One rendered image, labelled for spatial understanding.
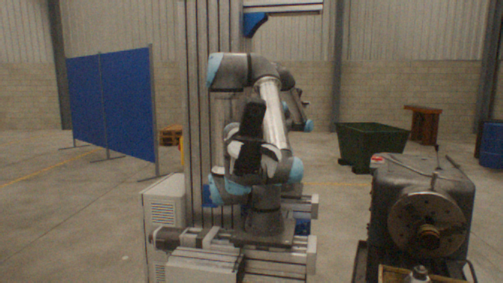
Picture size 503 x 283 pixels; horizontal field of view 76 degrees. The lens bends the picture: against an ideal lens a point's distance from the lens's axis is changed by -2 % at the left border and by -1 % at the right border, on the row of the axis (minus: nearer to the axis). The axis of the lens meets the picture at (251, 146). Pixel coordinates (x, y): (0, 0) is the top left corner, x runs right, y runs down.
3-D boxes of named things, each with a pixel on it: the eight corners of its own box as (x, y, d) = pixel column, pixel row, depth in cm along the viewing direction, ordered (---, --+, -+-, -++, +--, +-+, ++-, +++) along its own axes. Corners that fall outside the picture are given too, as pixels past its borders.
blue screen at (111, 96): (58, 149, 837) (47, 55, 790) (90, 145, 895) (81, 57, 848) (138, 182, 564) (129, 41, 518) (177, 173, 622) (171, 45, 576)
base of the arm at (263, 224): (240, 234, 119) (240, 209, 117) (249, 218, 134) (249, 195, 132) (282, 238, 116) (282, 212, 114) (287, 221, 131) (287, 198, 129)
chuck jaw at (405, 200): (415, 220, 149) (399, 199, 150) (425, 215, 147) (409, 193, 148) (417, 230, 139) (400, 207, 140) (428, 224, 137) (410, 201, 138)
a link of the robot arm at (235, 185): (266, 195, 90) (266, 156, 88) (225, 197, 88) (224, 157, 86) (260, 186, 97) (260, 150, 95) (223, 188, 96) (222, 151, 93)
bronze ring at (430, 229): (416, 219, 140) (418, 230, 132) (440, 223, 137) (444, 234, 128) (413, 238, 142) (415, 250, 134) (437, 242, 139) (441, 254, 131)
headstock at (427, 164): (368, 205, 226) (373, 150, 219) (446, 215, 209) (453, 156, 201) (363, 244, 172) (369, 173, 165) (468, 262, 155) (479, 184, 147)
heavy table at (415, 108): (400, 135, 1048) (403, 105, 1029) (414, 135, 1045) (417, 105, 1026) (422, 145, 891) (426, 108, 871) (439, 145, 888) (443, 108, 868)
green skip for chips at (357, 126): (331, 161, 717) (334, 122, 700) (372, 159, 729) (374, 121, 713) (360, 178, 587) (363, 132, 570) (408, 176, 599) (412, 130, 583)
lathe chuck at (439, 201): (382, 239, 162) (394, 180, 155) (453, 257, 151) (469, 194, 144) (381, 248, 154) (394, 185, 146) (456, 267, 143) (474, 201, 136)
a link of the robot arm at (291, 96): (293, 55, 157) (316, 123, 191) (272, 57, 163) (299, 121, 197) (284, 72, 151) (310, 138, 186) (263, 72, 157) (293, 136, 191)
